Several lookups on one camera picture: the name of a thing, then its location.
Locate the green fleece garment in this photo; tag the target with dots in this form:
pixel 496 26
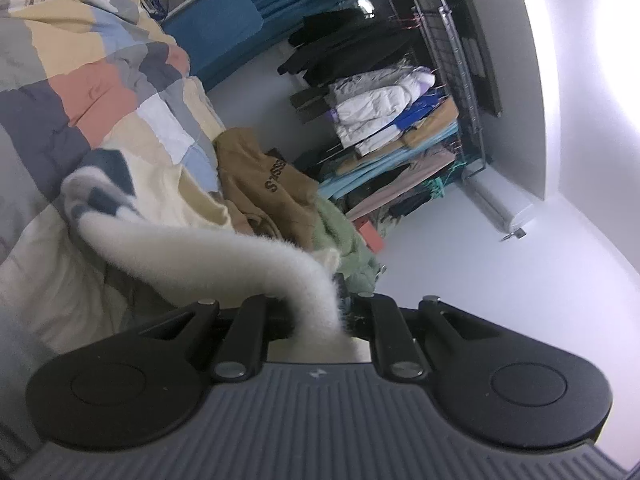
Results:
pixel 345 240

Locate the striped hanging garment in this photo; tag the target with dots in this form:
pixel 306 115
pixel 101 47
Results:
pixel 306 102

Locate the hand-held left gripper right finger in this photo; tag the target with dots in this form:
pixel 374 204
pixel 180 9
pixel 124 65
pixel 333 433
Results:
pixel 382 320

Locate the metal clothes rack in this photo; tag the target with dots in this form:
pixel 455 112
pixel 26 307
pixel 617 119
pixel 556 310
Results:
pixel 450 75

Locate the white puffer jacket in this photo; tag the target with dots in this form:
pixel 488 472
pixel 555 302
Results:
pixel 375 105

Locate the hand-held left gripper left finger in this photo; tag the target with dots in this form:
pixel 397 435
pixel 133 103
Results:
pixel 252 320

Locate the orange box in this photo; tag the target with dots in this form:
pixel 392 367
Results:
pixel 372 237

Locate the tan hanging garment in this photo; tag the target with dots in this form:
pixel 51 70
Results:
pixel 434 122

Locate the white air conditioner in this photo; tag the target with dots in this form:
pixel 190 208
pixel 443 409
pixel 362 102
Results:
pixel 500 200

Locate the black hanging jacket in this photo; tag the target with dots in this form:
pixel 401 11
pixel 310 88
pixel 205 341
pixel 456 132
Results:
pixel 345 45

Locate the checkered patchwork quilt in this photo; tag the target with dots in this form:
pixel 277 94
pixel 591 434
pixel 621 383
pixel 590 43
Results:
pixel 75 60

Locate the black wall panel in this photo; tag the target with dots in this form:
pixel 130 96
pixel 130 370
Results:
pixel 480 55

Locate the brown printed hoodie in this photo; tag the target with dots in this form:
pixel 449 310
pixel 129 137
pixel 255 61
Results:
pixel 270 185

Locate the beige hanging pants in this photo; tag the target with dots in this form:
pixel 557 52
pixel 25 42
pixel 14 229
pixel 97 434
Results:
pixel 400 191

